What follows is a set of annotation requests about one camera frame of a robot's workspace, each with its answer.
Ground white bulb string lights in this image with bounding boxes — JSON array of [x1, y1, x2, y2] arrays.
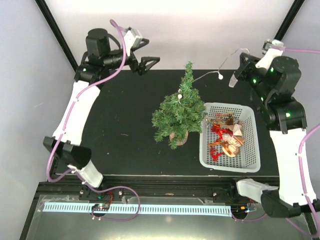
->
[[192, 47, 250, 83]]

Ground small green christmas tree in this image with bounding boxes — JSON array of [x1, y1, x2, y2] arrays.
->
[[151, 61, 207, 150]]

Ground white perforated plastic basket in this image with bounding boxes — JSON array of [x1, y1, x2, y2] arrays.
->
[[199, 102, 261, 173]]

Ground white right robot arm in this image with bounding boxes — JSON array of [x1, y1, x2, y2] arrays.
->
[[227, 39, 320, 218]]

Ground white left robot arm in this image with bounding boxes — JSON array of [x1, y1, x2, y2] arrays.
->
[[43, 27, 160, 200]]

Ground wooden letters ornament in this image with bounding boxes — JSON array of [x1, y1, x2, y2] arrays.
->
[[206, 111, 242, 126]]

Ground red bow ornament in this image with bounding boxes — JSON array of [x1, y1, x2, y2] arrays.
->
[[210, 123, 228, 138]]

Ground wooden round ornament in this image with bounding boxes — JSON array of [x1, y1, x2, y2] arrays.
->
[[221, 141, 242, 158]]

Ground right circuit board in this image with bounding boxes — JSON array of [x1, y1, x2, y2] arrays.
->
[[230, 204, 257, 214]]

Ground circuit board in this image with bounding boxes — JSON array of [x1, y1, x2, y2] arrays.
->
[[91, 203, 110, 212], [230, 204, 257, 214]]

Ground left circuit board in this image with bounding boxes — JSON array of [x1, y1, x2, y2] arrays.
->
[[91, 203, 110, 212]]

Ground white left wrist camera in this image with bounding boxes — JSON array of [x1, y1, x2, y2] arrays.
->
[[123, 27, 143, 57]]

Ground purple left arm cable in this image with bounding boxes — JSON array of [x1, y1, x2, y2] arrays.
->
[[46, 19, 131, 183]]

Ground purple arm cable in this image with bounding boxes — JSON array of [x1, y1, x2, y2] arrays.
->
[[271, 44, 320, 237], [46, 19, 131, 183]]

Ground right black frame post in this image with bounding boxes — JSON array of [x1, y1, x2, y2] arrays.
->
[[274, 0, 305, 41]]

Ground black frame post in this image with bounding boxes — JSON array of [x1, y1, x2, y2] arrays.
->
[[274, 0, 305, 41], [34, 0, 79, 73]]

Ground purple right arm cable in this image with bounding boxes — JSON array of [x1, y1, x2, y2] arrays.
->
[[271, 44, 320, 237]]

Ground left black frame post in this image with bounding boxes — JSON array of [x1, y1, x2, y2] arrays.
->
[[34, 0, 79, 73]]

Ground white slotted cable duct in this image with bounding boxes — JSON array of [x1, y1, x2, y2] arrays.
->
[[42, 202, 232, 217]]

